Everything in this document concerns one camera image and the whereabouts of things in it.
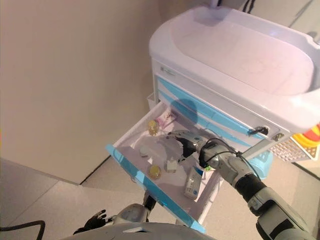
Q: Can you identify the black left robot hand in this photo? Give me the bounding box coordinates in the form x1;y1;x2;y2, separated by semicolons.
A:
74;209;107;235

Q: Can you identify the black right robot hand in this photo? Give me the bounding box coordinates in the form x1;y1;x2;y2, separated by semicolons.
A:
166;129;205;167

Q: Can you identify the small white medicine box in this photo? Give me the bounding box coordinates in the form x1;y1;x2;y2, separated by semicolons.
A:
164;159;180;174

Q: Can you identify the blue fronted cart drawer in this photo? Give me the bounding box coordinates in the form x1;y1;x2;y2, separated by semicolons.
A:
104;101;225;235

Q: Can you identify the pink medicine box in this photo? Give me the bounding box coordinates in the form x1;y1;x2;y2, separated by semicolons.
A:
155;111;179;131

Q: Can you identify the blue white medicine box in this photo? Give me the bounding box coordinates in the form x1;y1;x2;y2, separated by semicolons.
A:
183;166;205;200

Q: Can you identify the yellow capped round bottle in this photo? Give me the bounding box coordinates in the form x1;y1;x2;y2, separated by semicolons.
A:
147;164;163;181
146;119;160;137

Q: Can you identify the small white round bottle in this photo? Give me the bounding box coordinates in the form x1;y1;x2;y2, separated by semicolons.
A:
139;146;152;159

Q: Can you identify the small white side bin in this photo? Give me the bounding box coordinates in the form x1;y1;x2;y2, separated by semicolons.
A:
146;91;158;111

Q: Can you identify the grey robot torso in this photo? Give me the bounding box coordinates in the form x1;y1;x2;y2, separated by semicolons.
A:
67;221;208;240

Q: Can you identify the black cart key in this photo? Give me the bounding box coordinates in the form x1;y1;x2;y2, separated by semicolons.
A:
247;126;270;137

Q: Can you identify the light blue waste bin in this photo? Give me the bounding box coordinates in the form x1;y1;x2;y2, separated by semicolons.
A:
246;149;275;180

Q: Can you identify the white mesh basket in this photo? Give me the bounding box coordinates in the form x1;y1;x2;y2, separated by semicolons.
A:
268;136;320;161

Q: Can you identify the white blue medical cart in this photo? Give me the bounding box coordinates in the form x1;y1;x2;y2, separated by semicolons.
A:
146;5;320;226

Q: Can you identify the yellow sharps container red lid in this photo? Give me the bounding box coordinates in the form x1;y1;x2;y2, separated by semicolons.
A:
291;123;320;160

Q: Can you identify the thick black tether cable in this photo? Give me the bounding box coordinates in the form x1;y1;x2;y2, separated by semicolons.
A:
0;219;46;240

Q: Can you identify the hanging black strap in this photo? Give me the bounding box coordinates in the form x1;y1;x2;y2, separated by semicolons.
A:
243;0;255;13

